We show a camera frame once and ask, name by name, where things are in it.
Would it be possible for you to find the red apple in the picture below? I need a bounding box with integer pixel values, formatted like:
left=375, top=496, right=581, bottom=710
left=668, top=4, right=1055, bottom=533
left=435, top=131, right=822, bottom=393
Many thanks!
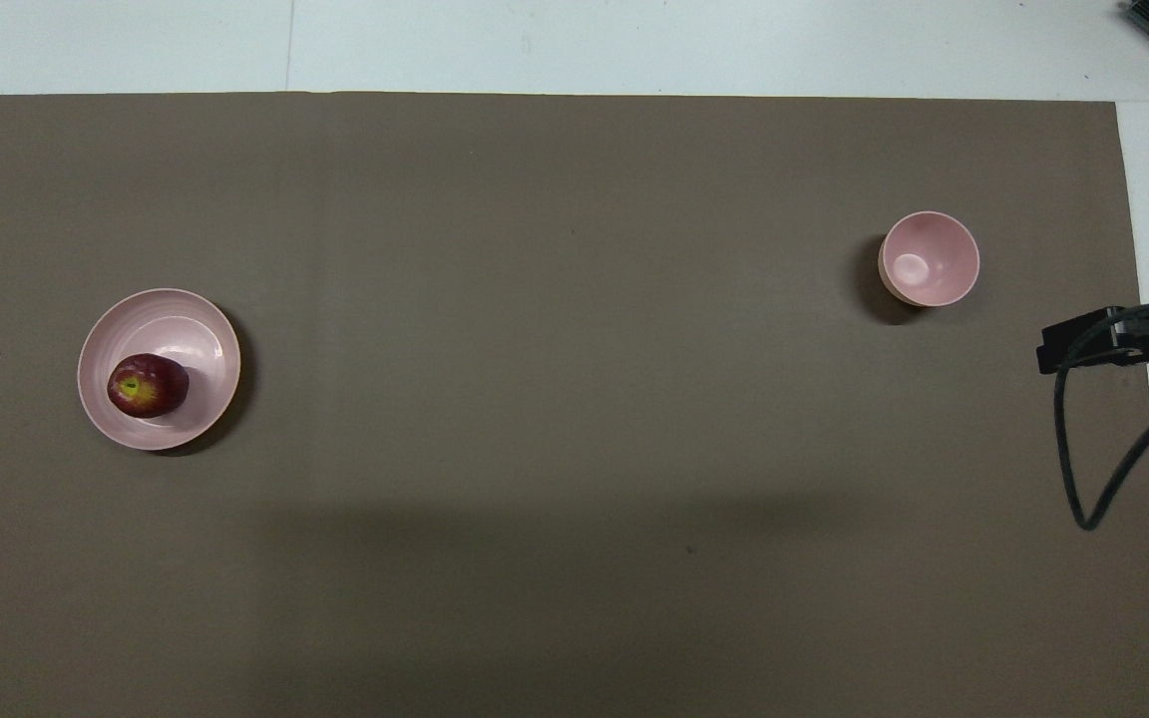
left=107, top=353, right=191, bottom=419

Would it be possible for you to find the pink bowl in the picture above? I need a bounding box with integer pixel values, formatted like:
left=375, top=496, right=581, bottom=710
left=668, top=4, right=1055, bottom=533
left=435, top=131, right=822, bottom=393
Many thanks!
left=878, top=210, right=980, bottom=308

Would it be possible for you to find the pink plate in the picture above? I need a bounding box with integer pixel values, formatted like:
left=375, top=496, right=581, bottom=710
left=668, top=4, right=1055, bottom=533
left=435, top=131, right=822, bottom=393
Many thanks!
left=77, top=288, right=242, bottom=452

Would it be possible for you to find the brown table mat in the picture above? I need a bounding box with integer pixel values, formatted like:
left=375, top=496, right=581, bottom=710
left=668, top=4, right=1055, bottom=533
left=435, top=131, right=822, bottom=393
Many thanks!
left=0, top=92, right=1149, bottom=718

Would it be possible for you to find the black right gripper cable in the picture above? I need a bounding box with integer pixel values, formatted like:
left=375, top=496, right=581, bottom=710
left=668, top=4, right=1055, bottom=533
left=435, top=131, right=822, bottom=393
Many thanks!
left=1052, top=302, right=1149, bottom=532

